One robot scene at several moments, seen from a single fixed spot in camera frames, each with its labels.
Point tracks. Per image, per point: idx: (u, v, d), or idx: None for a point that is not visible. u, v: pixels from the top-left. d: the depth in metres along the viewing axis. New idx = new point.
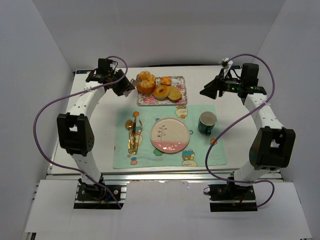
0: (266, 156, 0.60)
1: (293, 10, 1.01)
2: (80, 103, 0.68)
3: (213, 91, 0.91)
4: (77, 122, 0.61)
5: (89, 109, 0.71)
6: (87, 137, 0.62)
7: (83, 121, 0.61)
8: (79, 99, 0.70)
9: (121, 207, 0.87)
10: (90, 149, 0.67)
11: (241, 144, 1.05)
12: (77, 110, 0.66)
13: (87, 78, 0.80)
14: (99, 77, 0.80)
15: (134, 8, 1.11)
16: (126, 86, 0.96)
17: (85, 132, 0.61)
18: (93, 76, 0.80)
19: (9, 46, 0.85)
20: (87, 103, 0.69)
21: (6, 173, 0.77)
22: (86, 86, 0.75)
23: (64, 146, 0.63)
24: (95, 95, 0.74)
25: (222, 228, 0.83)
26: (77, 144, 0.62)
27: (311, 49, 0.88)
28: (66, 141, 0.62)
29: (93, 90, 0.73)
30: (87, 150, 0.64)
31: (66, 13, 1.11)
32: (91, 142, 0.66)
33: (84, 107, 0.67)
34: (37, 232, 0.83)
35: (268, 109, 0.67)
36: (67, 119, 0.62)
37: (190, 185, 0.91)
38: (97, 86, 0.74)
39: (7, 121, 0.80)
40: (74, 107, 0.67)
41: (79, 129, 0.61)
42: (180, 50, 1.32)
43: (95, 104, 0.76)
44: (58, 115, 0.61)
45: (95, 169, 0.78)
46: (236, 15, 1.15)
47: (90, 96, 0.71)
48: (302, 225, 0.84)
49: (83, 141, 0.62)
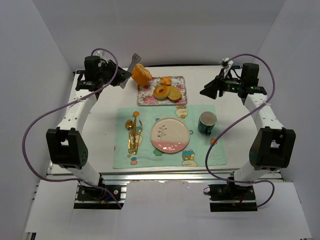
0: (267, 156, 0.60)
1: (293, 10, 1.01)
2: (70, 116, 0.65)
3: (213, 91, 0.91)
4: (68, 137, 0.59)
5: (81, 121, 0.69)
6: (80, 152, 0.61)
7: (75, 136, 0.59)
8: (69, 110, 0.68)
9: (121, 207, 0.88)
10: (84, 162, 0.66)
11: (241, 144, 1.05)
12: (67, 124, 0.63)
13: (76, 86, 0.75)
14: (89, 84, 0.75)
15: (134, 8, 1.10)
16: (121, 77, 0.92)
17: (77, 147, 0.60)
18: (82, 83, 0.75)
19: (9, 46, 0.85)
20: (78, 114, 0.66)
21: (6, 173, 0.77)
22: (77, 95, 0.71)
23: (56, 161, 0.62)
24: (86, 104, 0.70)
25: (222, 228, 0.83)
26: (70, 159, 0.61)
27: (312, 49, 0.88)
28: (57, 156, 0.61)
29: (84, 100, 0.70)
30: (80, 165, 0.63)
31: (66, 13, 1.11)
32: (84, 156, 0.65)
33: (75, 121, 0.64)
34: (37, 232, 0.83)
35: (268, 109, 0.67)
36: (57, 134, 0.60)
37: (190, 185, 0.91)
38: (88, 96, 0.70)
39: (8, 121, 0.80)
40: (64, 120, 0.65)
41: (71, 144, 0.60)
42: (181, 50, 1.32)
43: (87, 114, 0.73)
44: (48, 130, 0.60)
45: (93, 173, 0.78)
46: (237, 14, 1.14)
47: (80, 106, 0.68)
48: (302, 225, 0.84)
49: (76, 156, 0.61)
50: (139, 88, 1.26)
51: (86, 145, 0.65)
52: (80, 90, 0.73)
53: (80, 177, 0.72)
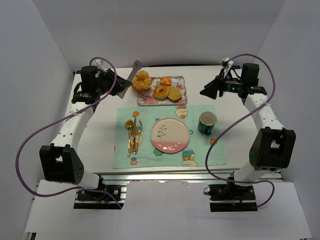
0: (266, 156, 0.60)
1: (293, 10, 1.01)
2: (65, 132, 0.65)
3: (213, 91, 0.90)
4: (63, 155, 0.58)
5: (77, 135, 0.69)
6: (75, 170, 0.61)
7: (69, 153, 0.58)
8: (64, 125, 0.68)
9: (121, 207, 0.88)
10: (80, 179, 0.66)
11: (241, 144, 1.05)
12: (62, 140, 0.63)
13: (73, 98, 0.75)
14: (86, 96, 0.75)
15: (134, 8, 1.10)
16: (119, 87, 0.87)
17: (72, 165, 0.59)
18: (79, 96, 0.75)
19: (9, 46, 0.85)
20: (74, 130, 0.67)
21: (6, 174, 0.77)
22: (72, 109, 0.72)
23: (51, 179, 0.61)
24: (82, 119, 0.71)
25: (222, 228, 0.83)
26: (65, 176, 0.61)
27: (312, 49, 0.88)
28: (51, 174, 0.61)
29: (80, 114, 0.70)
30: (76, 182, 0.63)
31: (66, 13, 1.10)
32: (79, 173, 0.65)
33: (70, 137, 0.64)
34: (37, 232, 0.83)
35: (268, 109, 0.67)
36: (50, 152, 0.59)
37: (190, 185, 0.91)
38: (83, 109, 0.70)
39: (8, 121, 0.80)
40: (59, 136, 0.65)
41: (65, 162, 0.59)
42: (181, 50, 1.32)
43: (83, 128, 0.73)
44: (42, 147, 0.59)
45: (92, 176, 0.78)
46: (237, 14, 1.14)
47: (76, 121, 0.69)
48: (302, 225, 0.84)
49: (71, 174, 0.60)
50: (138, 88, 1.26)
51: (81, 161, 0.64)
52: (76, 102, 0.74)
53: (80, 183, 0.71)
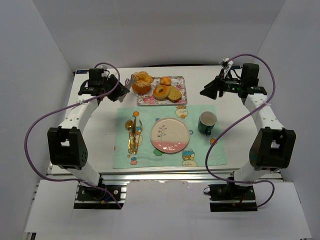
0: (266, 156, 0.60)
1: (293, 10, 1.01)
2: (72, 117, 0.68)
3: (214, 91, 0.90)
4: (69, 135, 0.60)
5: (82, 122, 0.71)
6: (80, 151, 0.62)
7: (76, 134, 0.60)
8: (71, 111, 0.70)
9: (121, 207, 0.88)
10: (84, 164, 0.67)
11: (241, 144, 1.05)
12: (69, 124, 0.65)
13: (79, 91, 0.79)
14: (91, 89, 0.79)
15: (134, 8, 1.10)
16: (120, 91, 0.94)
17: (78, 146, 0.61)
18: (85, 89, 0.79)
19: (9, 45, 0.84)
20: (80, 115, 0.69)
21: (6, 174, 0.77)
22: (79, 99, 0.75)
23: (56, 162, 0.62)
24: (88, 107, 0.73)
25: (222, 228, 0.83)
26: (69, 159, 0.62)
27: (311, 50, 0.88)
28: (57, 157, 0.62)
29: (86, 102, 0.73)
30: (80, 165, 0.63)
31: (66, 13, 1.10)
32: (84, 157, 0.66)
33: (76, 120, 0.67)
34: (37, 232, 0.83)
35: (268, 109, 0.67)
36: (58, 133, 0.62)
37: (190, 185, 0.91)
38: (90, 99, 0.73)
39: (7, 121, 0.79)
40: (66, 120, 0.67)
41: (71, 142, 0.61)
42: (181, 50, 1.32)
43: (88, 118, 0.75)
44: (50, 129, 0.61)
45: (93, 172, 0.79)
46: (237, 14, 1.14)
47: (82, 108, 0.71)
48: (302, 225, 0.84)
49: (76, 156, 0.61)
50: None
51: (86, 146, 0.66)
52: (82, 95, 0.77)
53: (79, 177, 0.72)
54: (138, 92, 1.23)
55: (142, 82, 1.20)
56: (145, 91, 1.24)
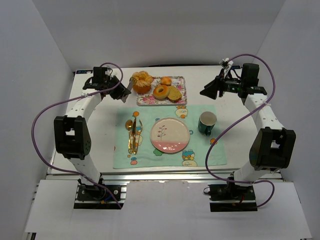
0: (266, 156, 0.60)
1: (293, 10, 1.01)
2: (77, 107, 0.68)
3: (214, 91, 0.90)
4: (75, 124, 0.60)
5: (87, 114, 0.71)
6: (85, 139, 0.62)
7: (81, 123, 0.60)
8: (77, 102, 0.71)
9: (121, 207, 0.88)
10: (87, 152, 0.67)
11: (241, 144, 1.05)
12: (74, 113, 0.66)
13: (84, 86, 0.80)
14: (95, 85, 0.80)
15: (134, 8, 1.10)
16: (122, 91, 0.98)
17: (83, 135, 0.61)
18: (89, 84, 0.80)
19: (9, 45, 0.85)
20: (85, 106, 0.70)
21: (6, 174, 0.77)
22: (84, 92, 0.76)
23: (61, 150, 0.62)
24: (93, 100, 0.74)
25: (222, 228, 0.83)
26: (74, 147, 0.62)
27: (312, 49, 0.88)
28: (62, 145, 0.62)
29: (91, 96, 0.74)
30: (84, 154, 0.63)
31: (66, 13, 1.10)
32: (87, 146, 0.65)
33: (82, 110, 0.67)
34: (37, 232, 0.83)
35: (268, 109, 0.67)
36: (64, 122, 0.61)
37: (190, 185, 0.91)
38: (95, 93, 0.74)
39: (7, 121, 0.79)
40: (71, 110, 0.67)
41: (77, 131, 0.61)
42: (181, 50, 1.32)
43: (92, 110, 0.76)
44: (55, 118, 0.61)
45: (94, 169, 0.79)
46: (237, 14, 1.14)
47: (87, 100, 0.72)
48: (302, 225, 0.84)
49: (81, 144, 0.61)
50: None
51: (89, 135, 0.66)
52: (87, 89, 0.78)
53: (80, 172, 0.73)
54: (138, 91, 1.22)
55: (143, 82, 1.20)
56: (146, 91, 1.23)
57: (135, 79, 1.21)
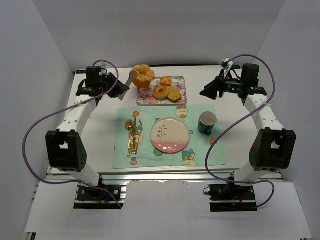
0: (266, 157, 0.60)
1: (293, 10, 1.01)
2: (70, 119, 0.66)
3: (214, 91, 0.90)
4: (68, 139, 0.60)
5: (81, 125, 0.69)
6: (79, 155, 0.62)
7: (74, 138, 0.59)
8: (69, 113, 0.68)
9: (121, 207, 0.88)
10: (83, 166, 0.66)
11: (241, 144, 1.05)
12: (67, 126, 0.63)
13: (77, 92, 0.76)
14: (90, 90, 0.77)
15: (134, 7, 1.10)
16: (119, 89, 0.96)
17: (77, 150, 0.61)
18: (83, 89, 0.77)
19: (8, 45, 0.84)
20: (78, 117, 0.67)
21: (7, 174, 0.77)
22: (77, 100, 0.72)
23: (55, 165, 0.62)
24: (86, 109, 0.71)
25: (222, 228, 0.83)
26: (69, 162, 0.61)
27: (312, 50, 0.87)
28: (56, 160, 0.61)
29: (84, 104, 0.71)
30: (79, 168, 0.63)
31: (65, 13, 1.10)
32: (83, 159, 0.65)
33: (75, 123, 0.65)
34: (37, 232, 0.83)
35: (268, 109, 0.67)
36: (56, 136, 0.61)
37: (190, 185, 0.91)
38: (88, 101, 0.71)
39: (7, 121, 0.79)
40: (64, 123, 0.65)
41: (70, 146, 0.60)
42: (181, 50, 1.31)
43: (86, 119, 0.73)
44: (47, 133, 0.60)
45: (93, 174, 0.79)
46: (237, 14, 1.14)
47: (80, 110, 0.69)
48: (302, 225, 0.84)
49: (75, 159, 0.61)
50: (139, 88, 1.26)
51: (84, 148, 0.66)
52: (80, 95, 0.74)
53: (81, 179, 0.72)
54: (139, 85, 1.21)
55: (143, 76, 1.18)
56: (146, 85, 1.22)
57: (136, 73, 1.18)
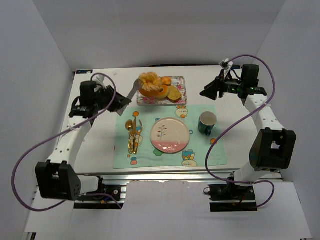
0: (266, 157, 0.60)
1: (293, 10, 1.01)
2: (62, 147, 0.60)
3: (214, 92, 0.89)
4: (59, 173, 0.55)
5: (74, 151, 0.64)
6: (71, 186, 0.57)
7: (66, 172, 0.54)
8: (61, 140, 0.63)
9: (121, 207, 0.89)
10: (77, 193, 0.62)
11: (241, 145, 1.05)
12: (58, 156, 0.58)
13: (70, 112, 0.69)
14: (84, 109, 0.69)
15: (134, 7, 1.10)
16: (118, 104, 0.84)
17: (69, 183, 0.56)
18: (76, 109, 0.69)
19: (8, 45, 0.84)
20: (71, 145, 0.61)
21: (7, 174, 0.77)
22: (69, 123, 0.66)
23: (46, 196, 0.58)
24: (80, 133, 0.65)
25: (222, 227, 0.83)
26: (62, 193, 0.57)
27: (312, 49, 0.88)
28: (47, 191, 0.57)
29: (78, 128, 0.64)
30: (72, 199, 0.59)
31: (66, 12, 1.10)
32: (76, 188, 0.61)
33: (67, 152, 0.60)
34: (37, 232, 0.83)
35: (268, 110, 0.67)
36: (47, 168, 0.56)
37: (190, 185, 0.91)
38: (82, 123, 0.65)
39: (7, 121, 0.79)
40: (55, 151, 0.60)
41: (62, 179, 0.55)
42: (181, 50, 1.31)
43: (81, 143, 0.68)
44: (37, 165, 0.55)
45: (92, 183, 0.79)
46: (237, 14, 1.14)
47: (73, 136, 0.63)
48: (302, 225, 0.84)
49: (68, 191, 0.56)
50: None
51: (78, 177, 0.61)
52: (73, 117, 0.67)
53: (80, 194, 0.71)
54: (145, 93, 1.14)
55: (150, 85, 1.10)
56: (153, 93, 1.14)
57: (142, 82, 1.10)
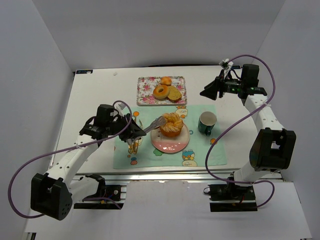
0: (266, 157, 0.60)
1: (293, 10, 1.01)
2: (62, 163, 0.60)
3: (214, 92, 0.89)
4: (53, 188, 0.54)
5: (75, 169, 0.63)
6: (61, 205, 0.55)
7: (59, 188, 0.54)
8: (64, 155, 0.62)
9: (120, 207, 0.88)
10: (65, 215, 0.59)
11: (241, 144, 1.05)
12: (56, 173, 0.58)
13: (81, 129, 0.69)
14: (94, 129, 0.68)
15: (134, 8, 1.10)
16: (129, 132, 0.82)
17: (59, 201, 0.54)
18: (87, 128, 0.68)
19: (9, 45, 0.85)
20: (72, 163, 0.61)
21: (7, 174, 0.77)
22: (77, 140, 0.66)
23: (35, 208, 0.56)
24: (84, 152, 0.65)
25: (222, 228, 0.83)
26: (49, 210, 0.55)
27: (312, 49, 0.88)
28: (37, 204, 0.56)
29: (83, 146, 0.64)
30: (58, 219, 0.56)
31: (65, 12, 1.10)
32: (66, 208, 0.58)
33: (66, 170, 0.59)
34: (37, 232, 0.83)
35: (268, 110, 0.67)
36: (42, 181, 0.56)
37: (190, 185, 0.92)
38: (88, 143, 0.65)
39: (8, 121, 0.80)
40: (55, 166, 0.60)
41: (53, 196, 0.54)
42: (181, 50, 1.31)
43: (83, 161, 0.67)
44: (35, 176, 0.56)
45: (92, 188, 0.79)
46: (237, 14, 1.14)
47: (76, 155, 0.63)
48: (301, 225, 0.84)
49: (56, 209, 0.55)
50: (139, 88, 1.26)
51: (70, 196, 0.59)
52: (83, 135, 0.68)
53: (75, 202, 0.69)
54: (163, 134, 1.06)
55: (169, 126, 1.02)
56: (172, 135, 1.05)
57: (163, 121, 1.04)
